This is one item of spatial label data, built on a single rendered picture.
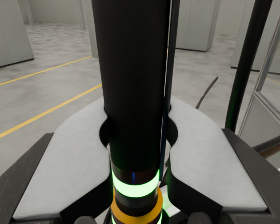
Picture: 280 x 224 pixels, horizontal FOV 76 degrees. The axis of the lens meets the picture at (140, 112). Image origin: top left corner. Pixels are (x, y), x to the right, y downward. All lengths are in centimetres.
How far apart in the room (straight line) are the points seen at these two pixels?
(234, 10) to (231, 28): 90
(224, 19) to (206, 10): 514
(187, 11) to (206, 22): 78
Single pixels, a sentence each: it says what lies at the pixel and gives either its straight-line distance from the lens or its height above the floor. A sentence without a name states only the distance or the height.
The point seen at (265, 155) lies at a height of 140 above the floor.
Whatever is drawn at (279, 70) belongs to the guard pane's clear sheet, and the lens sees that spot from 143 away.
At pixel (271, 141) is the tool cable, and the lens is 29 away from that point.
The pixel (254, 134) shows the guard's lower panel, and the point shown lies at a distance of 159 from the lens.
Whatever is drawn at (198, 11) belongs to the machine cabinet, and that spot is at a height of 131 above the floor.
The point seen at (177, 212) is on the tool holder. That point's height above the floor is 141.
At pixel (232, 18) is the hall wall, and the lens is 1224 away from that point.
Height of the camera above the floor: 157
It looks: 31 degrees down
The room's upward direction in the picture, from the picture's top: straight up
